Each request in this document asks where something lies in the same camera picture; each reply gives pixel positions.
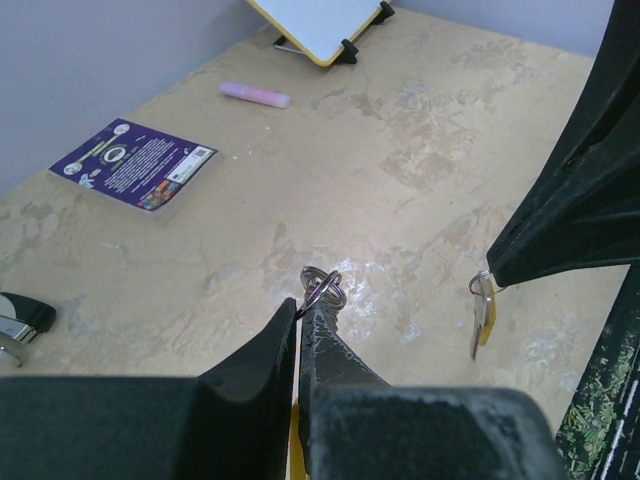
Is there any pink eraser stick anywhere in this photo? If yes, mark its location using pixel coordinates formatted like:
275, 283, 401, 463
219, 82, 291, 109

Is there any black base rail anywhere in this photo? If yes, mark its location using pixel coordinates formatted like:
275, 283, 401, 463
556, 264, 640, 479

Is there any grey black stapler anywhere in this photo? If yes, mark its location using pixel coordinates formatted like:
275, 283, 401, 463
1, 292, 57, 368

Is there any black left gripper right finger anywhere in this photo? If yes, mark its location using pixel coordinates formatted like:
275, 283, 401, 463
299, 303, 565, 479

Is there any key with yellow tag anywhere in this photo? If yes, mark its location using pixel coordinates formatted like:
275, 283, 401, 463
469, 270, 497, 361

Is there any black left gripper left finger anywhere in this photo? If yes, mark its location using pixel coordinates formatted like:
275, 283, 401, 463
1, 299, 297, 479

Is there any small whiteboard on stand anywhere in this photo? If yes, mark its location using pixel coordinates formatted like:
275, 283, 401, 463
248, 0, 395, 67

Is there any purple printed card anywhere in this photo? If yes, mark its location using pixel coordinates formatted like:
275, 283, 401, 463
47, 118, 221, 218

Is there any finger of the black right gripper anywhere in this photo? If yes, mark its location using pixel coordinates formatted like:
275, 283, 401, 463
487, 0, 639, 287

